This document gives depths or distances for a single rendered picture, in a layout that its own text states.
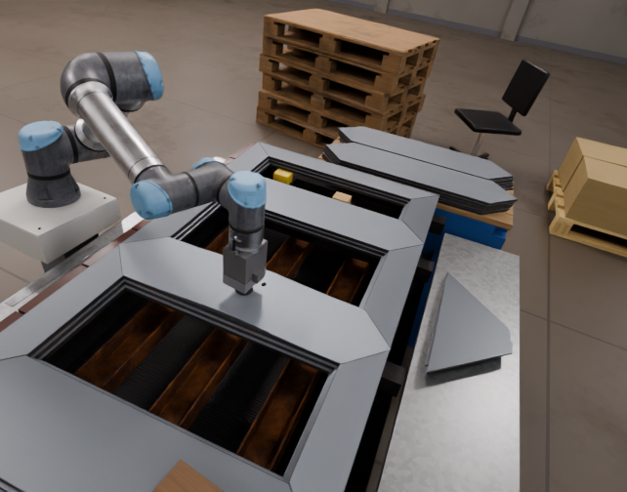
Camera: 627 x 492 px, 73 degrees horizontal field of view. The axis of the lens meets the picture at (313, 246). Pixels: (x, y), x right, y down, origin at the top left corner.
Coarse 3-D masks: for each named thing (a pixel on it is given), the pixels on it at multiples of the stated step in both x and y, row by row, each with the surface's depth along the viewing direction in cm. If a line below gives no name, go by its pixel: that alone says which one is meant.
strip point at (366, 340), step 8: (360, 320) 101; (368, 320) 101; (360, 328) 99; (368, 328) 99; (376, 328) 99; (360, 336) 97; (368, 336) 97; (376, 336) 97; (352, 344) 95; (360, 344) 95; (368, 344) 95; (376, 344) 95; (384, 344) 96; (352, 352) 93; (360, 352) 93; (368, 352) 93; (376, 352) 94; (344, 360) 91; (352, 360) 91
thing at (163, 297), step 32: (384, 192) 152; (192, 224) 124; (288, 224) 132; (384, 256) 123; (128, 288) 102; (224, 320) 97; (32, 352) 84; (288, 352) 93; (224, 448) 75; (0, 480) 66; (288, 480) 71
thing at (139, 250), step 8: (144, 240) 114; (152, 240) 114; (160, 240) 115; (128, 248) 110; (136, 248) 111; (144, 248) 111; (152, 248) 112; (120, 256) 108; (128, 256) 108; (136, 256) 108; (144, 256) 109; (128, 264) 106; (136, 264) 106
